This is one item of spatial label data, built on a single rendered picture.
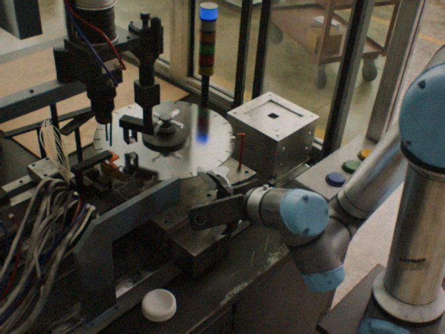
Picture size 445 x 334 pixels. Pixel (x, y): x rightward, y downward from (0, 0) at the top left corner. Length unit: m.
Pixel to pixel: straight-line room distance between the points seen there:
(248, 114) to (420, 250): 0.76
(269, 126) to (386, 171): 0.55
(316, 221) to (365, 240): 1.59
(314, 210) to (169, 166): 0.40
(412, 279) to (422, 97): 0.31
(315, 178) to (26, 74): 1.13
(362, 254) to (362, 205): 1.43
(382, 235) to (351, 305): 1.34
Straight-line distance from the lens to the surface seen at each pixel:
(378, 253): 2.45
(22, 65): 2.06
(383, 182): 0.95
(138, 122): 1.17
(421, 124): 0.69
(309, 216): 0.89
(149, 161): 1.19
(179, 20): 1.80
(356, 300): 1.23
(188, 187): 1.27
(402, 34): 1.32
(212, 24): 1.42
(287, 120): 1.46
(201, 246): 1.17
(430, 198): 0.77
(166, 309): 1.13
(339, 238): 0.99
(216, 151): 1.22
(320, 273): 0.96
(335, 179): 1.26
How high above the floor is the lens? 1.66
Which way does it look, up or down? 37 degrees down
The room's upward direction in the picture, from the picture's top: 4 degrees clockwise
